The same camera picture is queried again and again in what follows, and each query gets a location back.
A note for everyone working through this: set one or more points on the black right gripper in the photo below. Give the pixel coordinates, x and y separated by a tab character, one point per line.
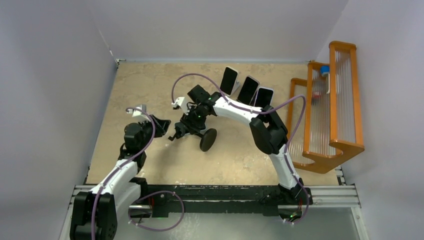
188	120

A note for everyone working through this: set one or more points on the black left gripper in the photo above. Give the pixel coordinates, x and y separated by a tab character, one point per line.
160	126

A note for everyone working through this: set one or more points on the black round base phone stand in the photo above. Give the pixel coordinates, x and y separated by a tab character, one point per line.
207	139

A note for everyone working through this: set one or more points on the white case phone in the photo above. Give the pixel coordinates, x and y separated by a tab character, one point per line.
230	75

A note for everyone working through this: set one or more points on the silver metal phone stand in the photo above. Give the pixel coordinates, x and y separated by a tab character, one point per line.
235	87

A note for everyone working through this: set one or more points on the purple case phone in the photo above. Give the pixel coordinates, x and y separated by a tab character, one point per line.
248	90

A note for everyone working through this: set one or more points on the lilac case phone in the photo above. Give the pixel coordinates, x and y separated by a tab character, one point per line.
263	97

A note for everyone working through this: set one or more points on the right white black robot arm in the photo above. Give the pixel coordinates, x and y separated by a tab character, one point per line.
268	131

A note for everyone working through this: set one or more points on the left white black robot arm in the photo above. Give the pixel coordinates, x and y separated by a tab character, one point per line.
96	212

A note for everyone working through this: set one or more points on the red black stamp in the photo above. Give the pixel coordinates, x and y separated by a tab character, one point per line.
316	96

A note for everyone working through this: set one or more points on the orange wooden tiered rack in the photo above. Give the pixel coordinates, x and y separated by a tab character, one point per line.
331	132

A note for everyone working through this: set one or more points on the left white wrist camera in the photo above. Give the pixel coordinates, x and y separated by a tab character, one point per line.
140	113

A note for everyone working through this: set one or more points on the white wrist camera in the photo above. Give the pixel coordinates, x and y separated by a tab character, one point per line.
180	103
140	113

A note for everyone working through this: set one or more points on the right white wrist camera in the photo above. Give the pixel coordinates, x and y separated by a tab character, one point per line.
180	103

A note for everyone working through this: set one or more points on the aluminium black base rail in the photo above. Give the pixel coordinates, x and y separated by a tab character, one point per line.
267	200

